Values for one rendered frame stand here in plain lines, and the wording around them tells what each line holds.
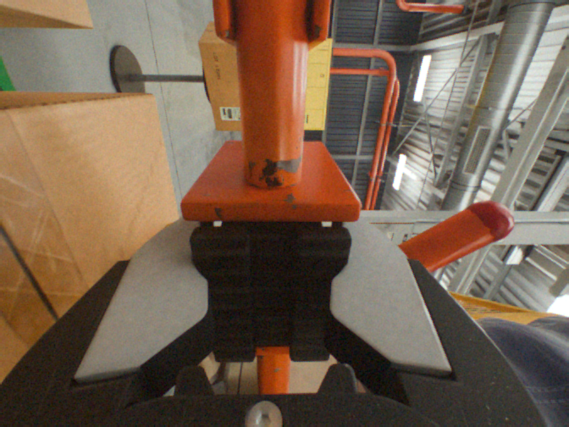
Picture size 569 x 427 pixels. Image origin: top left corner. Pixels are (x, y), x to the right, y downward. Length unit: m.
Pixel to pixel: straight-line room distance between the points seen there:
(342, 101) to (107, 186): 10.80
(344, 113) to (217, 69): 9.42
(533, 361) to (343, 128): 10.85
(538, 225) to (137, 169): 1.83
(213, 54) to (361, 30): 9.59
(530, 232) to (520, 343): 1.53
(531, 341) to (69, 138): 0.43
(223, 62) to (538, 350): 1.78
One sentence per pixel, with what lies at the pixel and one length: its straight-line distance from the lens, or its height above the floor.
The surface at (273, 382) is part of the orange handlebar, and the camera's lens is 0.18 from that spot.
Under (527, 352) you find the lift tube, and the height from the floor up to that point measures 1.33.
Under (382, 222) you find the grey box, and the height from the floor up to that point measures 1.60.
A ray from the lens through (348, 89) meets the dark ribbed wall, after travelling 10.95.
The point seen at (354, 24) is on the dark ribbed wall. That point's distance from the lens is 11.12.
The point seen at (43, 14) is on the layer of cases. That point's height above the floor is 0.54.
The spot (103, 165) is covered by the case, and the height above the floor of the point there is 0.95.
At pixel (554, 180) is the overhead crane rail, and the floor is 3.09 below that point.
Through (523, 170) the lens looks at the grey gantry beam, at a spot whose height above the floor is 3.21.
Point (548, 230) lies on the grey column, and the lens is 1.94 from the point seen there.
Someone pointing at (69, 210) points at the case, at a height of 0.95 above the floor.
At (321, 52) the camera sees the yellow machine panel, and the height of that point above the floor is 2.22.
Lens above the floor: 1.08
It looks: 2 degrees up
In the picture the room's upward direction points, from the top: 90 degrees clockwise
